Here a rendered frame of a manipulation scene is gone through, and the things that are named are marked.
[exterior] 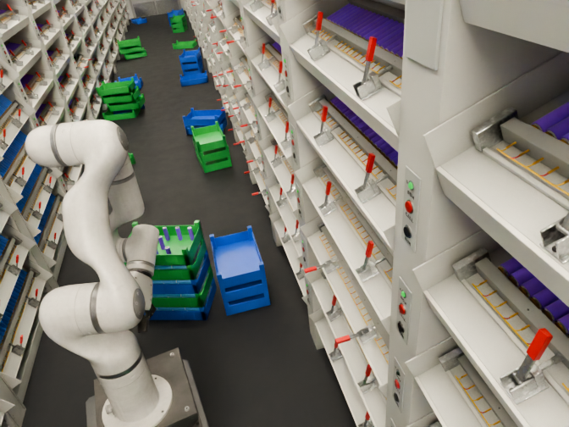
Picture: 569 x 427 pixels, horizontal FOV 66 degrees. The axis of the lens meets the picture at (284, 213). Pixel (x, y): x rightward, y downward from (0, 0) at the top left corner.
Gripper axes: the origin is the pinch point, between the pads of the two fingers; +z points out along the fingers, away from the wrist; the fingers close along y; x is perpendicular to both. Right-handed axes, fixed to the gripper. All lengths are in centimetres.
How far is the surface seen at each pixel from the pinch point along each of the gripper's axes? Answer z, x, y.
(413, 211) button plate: 9, 88, 38
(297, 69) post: -51, 65, 20
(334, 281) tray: -8, 56, -18
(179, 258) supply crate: -37, -12, -32
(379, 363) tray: 18, 68, -10
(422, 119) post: 3, 92, 50
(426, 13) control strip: -2, 96, 60
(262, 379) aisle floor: 6, 10, -60
